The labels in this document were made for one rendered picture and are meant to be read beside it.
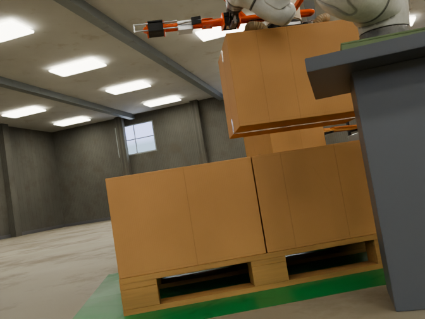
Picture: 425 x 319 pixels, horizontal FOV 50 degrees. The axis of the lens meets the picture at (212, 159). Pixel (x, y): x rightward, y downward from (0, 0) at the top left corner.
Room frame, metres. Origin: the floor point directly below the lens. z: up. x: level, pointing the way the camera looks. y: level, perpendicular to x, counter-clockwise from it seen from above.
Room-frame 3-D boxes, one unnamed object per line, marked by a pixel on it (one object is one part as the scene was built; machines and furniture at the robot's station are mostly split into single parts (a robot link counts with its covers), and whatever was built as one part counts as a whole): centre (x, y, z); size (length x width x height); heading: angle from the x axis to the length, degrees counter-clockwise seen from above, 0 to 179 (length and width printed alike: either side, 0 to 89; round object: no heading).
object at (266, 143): (4.08, -0.67, 0.82); 0.60 x 0.40 x 0.40; 119
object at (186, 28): (2.05, 0.03, 1.19); 0.07 x 0.07 x 0.04; 6
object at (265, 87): (2.09, -0.42, 0.87); 0.60 x 0.40 x 0.40; 95
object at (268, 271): (2.37, -0.11, 0.07); 1.20 x 1.00 x 0.14; 96
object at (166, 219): (2.37, -0.11, 0.34); 1.20 x 1.00 x 0.40; 96
